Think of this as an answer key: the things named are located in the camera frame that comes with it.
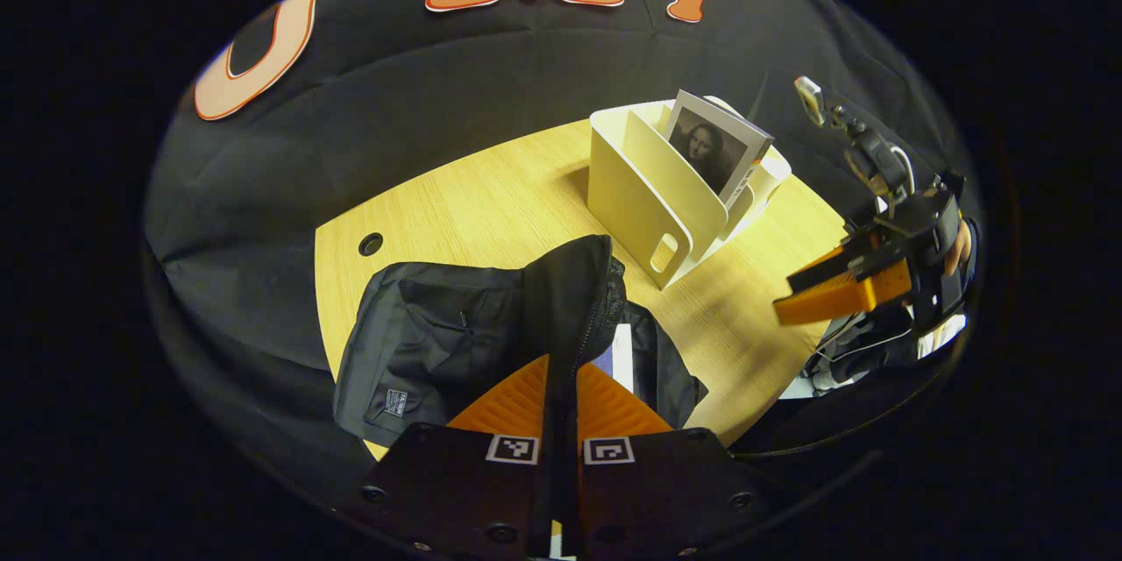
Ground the grey portrait cover book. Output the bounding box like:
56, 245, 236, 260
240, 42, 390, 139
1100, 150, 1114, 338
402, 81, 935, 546
664, 89, 775, 211

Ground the white bookshelf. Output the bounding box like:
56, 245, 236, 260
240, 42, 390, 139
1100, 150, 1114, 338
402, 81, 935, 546
587, 96, 792, 290

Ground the black schoolbag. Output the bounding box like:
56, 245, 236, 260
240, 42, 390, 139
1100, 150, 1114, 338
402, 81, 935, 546
333, 234, 709, 448

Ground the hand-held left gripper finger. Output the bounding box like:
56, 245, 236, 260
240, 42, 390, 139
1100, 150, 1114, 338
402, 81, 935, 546
561, 359, 772, 560
359, 355, 562, 560

